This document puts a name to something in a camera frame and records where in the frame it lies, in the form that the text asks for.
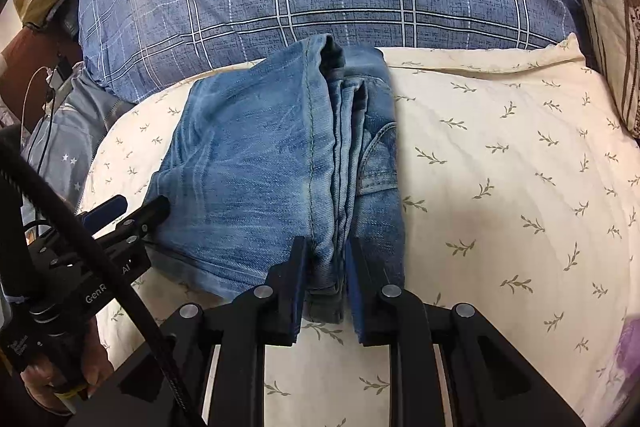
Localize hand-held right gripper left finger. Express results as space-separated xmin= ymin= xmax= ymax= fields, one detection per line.
xmin=65 ymin=236 xmax=308 ymax=427

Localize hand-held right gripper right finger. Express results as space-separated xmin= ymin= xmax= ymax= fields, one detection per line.
xmin=346 ymin=236 xmax=586 ymax=427

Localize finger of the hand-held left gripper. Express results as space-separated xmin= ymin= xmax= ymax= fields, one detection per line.
xmin=82 ymin=194 xmax=129 ymax=231
xmin=102 ymin=195 xmax=171 ymax=249

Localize blue denim pants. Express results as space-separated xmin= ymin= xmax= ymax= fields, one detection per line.
xmin=145 ymin=34 xmax=407 ymax=324

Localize person's left hand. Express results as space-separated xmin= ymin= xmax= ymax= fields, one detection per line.
xmin=20 ymin=317 xmax=116 ymax=415

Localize grey star-print garment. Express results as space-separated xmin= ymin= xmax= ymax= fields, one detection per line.
xmin=22 ymin=62 xmax=136 ymax=228

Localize brown wooden furniture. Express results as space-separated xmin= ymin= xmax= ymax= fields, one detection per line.
xmin=0 ymin=24 xmax=83 ymax=132

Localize black cloth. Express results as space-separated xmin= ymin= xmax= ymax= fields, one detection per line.
xmin=50 ymin=0 xmax=85 ymax=42

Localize olive green cloth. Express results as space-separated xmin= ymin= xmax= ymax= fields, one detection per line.
xmin=22 ymin=0 xmax=81 ymax=30

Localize purple cloth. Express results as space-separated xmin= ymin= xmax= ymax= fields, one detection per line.
xmin=612 ymin=317 xmax=640 ymax=388

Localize brown striped pillow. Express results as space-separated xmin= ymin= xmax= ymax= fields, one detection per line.
xmin=545 ymin=0 xmax=640 ymax=138

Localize thick black cable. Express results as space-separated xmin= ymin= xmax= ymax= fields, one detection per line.
xmin=0 ymin=127 xmax=206 ymax=427

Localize thin white cable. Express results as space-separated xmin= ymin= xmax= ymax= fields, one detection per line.
xmin=22 ymin=66 xmax=56 ymax=128

